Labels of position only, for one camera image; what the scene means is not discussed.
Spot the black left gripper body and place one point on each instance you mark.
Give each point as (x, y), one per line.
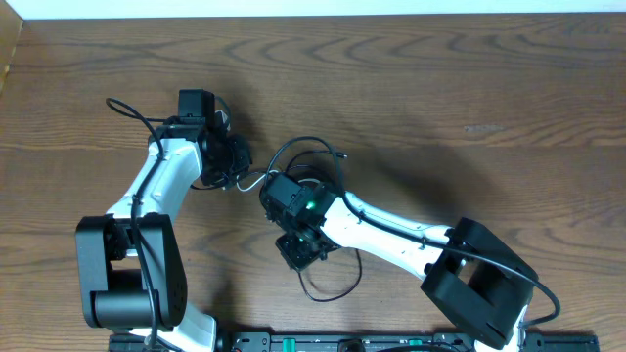
(232, 157)

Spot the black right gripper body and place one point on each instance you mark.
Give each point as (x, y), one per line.
(297, 252)

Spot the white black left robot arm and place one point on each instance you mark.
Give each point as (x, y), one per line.
(131, 273)

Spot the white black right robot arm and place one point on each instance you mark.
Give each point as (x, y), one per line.
(469, 274)

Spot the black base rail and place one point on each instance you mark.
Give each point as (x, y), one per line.
(265, 342)

